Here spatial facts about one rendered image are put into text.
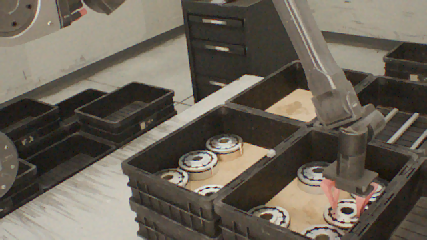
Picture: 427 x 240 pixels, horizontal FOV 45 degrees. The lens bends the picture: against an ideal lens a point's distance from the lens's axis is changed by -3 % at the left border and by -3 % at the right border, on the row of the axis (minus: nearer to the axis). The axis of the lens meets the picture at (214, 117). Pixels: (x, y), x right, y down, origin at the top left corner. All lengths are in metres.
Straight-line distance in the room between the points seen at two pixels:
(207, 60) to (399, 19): 2.08
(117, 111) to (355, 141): 1.81
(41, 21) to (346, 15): 4.21
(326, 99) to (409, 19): 3.55
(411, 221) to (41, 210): 1.04
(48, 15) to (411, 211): 0.89
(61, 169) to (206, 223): 1.43
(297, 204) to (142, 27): 4.02
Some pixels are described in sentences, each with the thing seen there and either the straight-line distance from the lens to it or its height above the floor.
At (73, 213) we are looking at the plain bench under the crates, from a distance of 1.60.
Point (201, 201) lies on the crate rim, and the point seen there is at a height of 0.92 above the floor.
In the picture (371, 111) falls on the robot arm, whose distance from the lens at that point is 1.15.
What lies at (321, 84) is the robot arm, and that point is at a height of 1.16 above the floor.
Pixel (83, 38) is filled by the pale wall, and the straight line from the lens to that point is 4.69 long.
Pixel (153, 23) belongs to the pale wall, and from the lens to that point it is 5.22.
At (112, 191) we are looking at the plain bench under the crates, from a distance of 1.66.
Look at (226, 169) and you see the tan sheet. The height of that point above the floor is 0.83.
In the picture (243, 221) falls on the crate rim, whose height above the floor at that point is 0.92.
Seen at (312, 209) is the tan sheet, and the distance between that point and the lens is 1.26.
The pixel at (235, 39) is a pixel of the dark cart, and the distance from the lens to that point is 2.85.
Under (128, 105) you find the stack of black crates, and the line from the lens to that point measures 2.75.
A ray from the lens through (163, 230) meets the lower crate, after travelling 1.34.
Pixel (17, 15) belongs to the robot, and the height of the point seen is 1.43.
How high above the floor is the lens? 1.57
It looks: 26 degrees down
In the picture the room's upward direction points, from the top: 6 degrees counter-clockwise
